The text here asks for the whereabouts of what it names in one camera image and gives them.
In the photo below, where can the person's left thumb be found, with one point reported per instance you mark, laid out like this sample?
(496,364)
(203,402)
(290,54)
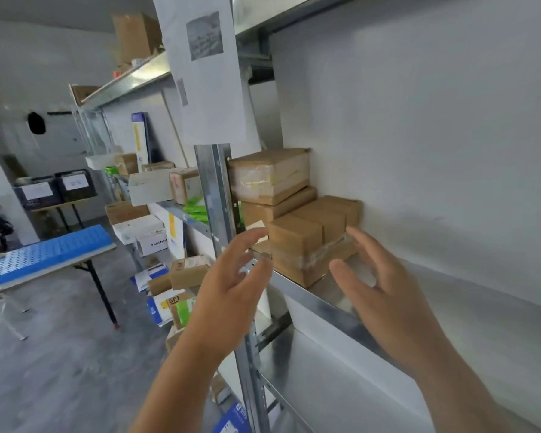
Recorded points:
(260,275)

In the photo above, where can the tall brown cardboard carton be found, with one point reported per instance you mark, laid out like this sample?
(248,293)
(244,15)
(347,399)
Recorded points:
(135,38)

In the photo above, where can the white and yellow upright box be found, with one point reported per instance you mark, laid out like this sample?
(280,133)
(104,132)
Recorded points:
(175,234)

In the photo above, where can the blue and white envelope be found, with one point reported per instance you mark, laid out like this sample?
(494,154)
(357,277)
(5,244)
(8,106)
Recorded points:
(146,275)

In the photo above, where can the black crate with paper label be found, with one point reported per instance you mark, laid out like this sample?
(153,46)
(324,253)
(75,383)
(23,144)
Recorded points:
(76,184)
(37,191)

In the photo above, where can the green packets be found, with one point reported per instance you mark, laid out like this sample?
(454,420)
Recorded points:
(196,210)

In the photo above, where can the film-wrapped brown cardboard box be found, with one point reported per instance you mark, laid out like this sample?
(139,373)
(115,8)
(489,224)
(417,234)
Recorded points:
(300,266)

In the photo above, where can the white printed paper sheet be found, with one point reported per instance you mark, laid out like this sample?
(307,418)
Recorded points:
(198,72)

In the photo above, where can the brown box with pink label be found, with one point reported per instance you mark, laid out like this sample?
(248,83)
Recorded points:
(185,184)

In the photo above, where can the small brown cardboard box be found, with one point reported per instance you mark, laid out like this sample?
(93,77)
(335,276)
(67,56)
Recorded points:
(347,207)
(327,220)
(295,236)

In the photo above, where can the white parcel with black logo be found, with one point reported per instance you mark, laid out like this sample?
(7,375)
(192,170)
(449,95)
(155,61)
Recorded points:
(167,306)

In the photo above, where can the blue printed box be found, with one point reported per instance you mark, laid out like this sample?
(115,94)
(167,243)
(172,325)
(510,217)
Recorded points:
(230,420)

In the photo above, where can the black object on wall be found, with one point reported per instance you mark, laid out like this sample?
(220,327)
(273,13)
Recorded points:
(36,123)

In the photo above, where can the low brown cardboard box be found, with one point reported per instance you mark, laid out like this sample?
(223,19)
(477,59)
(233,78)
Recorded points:
(126,212)

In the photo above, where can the person's right thumb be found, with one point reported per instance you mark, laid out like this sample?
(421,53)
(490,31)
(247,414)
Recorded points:
(342,277)

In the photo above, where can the galvanized metal shelving rack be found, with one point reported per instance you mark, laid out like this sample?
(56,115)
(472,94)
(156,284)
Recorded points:
(218,184)

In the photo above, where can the wide white flat box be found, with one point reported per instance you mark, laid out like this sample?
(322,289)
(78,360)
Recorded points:
(137,227)

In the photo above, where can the person's left hand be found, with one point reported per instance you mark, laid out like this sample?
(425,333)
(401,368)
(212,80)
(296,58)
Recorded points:
(225,293)

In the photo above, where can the long metal shelving rack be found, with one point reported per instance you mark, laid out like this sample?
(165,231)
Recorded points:
(130,81)

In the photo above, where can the flat brown cardboard box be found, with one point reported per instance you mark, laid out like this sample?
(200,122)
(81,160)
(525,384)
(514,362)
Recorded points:
(288,205)

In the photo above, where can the wooden side table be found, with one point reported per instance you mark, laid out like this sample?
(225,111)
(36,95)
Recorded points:
(65,207)

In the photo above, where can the blue and white upright box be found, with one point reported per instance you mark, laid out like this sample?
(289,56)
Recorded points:
(140,139)

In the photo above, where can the white box with dark lettering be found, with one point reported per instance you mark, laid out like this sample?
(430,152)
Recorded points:
(153,243)

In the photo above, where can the plain white box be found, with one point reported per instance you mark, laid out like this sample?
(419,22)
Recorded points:
(151,187)

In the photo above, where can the person's left forearm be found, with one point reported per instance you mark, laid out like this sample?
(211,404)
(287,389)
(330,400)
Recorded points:
(180,387)

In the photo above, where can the large tape-wrapped cardboard box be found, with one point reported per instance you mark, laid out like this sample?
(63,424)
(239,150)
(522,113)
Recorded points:
(270,173)

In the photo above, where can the person's right hand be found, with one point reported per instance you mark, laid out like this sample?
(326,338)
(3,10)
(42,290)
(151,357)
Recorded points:
(383,297)

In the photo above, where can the blue perforated folding table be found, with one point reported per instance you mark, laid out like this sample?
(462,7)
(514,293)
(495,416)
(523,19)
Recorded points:
(40,254)

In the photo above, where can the brown box with white label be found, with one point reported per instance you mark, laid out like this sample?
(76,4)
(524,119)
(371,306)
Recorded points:
(189,272)

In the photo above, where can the person's right forearm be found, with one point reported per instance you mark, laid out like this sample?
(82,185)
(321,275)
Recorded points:
(464,396)

